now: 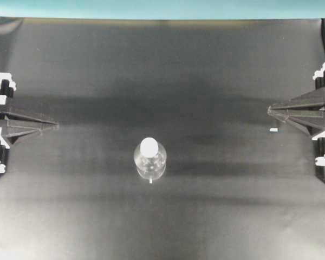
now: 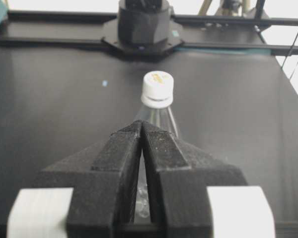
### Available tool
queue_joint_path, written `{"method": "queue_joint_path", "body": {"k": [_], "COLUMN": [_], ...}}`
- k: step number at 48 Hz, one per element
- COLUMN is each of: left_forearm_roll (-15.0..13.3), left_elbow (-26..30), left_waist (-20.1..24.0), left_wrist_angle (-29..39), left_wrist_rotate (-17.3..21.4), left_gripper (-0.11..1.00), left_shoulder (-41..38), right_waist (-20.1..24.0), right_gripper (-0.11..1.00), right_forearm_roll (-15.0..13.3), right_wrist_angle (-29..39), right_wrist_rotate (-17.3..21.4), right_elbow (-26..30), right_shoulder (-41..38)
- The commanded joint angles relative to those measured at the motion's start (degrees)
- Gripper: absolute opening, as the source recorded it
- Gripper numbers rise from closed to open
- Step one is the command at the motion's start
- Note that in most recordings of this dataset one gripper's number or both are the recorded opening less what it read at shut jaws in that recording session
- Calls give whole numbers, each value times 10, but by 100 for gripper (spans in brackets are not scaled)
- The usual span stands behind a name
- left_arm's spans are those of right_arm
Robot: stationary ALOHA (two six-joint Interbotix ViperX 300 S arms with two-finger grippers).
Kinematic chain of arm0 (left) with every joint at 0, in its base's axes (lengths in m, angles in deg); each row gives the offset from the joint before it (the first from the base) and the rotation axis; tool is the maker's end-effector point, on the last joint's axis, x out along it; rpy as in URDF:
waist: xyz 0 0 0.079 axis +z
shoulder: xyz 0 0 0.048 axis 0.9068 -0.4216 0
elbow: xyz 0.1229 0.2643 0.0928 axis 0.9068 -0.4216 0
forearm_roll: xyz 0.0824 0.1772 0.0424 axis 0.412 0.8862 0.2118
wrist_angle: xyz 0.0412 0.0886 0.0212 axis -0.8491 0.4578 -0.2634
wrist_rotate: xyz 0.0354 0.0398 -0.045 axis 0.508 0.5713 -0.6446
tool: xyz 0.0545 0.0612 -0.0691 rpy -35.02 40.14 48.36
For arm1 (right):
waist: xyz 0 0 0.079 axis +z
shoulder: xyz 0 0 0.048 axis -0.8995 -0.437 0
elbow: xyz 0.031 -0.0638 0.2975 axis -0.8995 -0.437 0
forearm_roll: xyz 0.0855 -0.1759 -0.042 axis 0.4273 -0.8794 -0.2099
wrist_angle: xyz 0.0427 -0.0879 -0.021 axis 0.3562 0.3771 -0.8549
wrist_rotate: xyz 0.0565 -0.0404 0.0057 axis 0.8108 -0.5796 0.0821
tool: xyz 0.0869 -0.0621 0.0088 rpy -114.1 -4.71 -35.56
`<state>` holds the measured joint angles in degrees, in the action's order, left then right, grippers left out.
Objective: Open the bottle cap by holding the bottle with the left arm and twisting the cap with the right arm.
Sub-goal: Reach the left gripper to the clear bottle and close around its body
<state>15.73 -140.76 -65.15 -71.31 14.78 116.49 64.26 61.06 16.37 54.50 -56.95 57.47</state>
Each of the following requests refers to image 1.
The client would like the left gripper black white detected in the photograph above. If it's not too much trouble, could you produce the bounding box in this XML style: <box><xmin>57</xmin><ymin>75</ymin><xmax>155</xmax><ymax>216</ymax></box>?
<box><xmin>0</xmin><ymin>73</ymin><xmax>59</xmax><ymax>173</ymax></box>

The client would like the clear plastic bottle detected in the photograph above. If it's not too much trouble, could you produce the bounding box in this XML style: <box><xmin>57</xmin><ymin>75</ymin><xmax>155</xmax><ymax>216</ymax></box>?
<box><xmin>133</xmin><ymin>141</ymin><xmax>167</xmax><ymax>184</ymax></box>

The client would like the white bottle cap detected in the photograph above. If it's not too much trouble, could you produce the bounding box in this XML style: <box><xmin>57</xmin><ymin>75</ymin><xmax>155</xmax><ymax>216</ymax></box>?
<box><xmin>140</xmin><ymin>137</ymin><xmax>159</xmax><ymax>158</ymax></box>

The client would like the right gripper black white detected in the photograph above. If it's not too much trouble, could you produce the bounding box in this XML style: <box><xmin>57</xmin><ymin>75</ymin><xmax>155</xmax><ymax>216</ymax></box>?
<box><xmin>268</xmin><ymin>63</ymin><xmax>325</xmax><ymax>180</ymax></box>

